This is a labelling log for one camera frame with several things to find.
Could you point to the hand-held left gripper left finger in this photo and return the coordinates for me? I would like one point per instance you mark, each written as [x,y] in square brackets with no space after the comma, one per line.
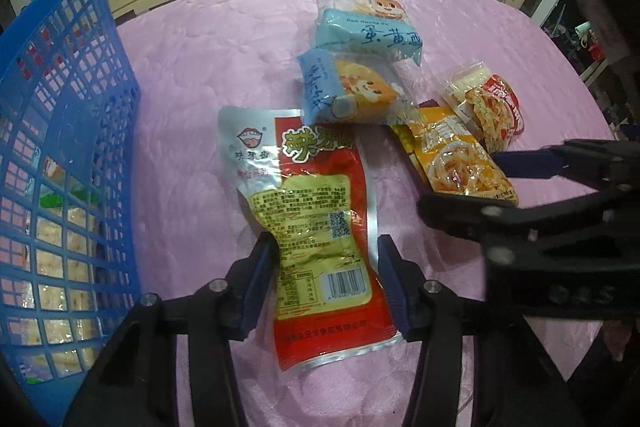
[257,287]

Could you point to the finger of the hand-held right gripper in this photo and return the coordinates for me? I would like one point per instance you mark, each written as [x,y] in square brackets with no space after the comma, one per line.
[530,164]
[475,214]

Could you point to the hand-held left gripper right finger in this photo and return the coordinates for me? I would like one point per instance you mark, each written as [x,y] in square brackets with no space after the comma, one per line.
[395,294]

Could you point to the yellow noodle snack packet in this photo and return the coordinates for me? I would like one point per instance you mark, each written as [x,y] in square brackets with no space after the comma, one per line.
[455,162]

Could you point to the red noodle snack packet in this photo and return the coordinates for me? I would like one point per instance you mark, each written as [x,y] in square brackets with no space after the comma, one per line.
[492,107]

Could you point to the silver red yellow snack packet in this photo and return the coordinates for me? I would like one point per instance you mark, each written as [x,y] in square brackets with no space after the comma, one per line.
[310,207]

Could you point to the light blue pastry packet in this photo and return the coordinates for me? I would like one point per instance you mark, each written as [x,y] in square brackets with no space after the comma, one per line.
[350,87]
[365,32]

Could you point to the clear cracker packet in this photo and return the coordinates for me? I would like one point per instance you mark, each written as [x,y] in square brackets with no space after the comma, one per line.
[68,252]

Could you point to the blue plastic basket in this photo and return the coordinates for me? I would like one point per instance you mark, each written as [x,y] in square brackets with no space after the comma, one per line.
[120,57]

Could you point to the pink tablecloth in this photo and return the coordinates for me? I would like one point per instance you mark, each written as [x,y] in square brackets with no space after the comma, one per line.
[200,72]

